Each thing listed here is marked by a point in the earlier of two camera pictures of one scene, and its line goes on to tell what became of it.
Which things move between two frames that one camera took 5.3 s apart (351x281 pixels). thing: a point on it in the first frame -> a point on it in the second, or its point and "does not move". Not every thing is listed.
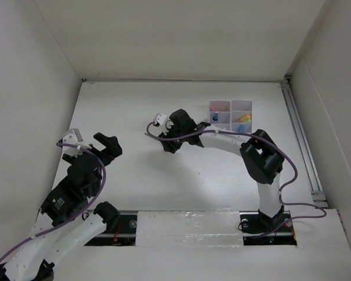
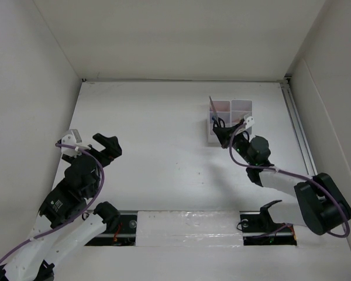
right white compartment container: (241, 114) does not move
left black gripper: (113, 147) does not move
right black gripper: (170, 146) -> (224, 134)
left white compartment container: (220, 113) does not move
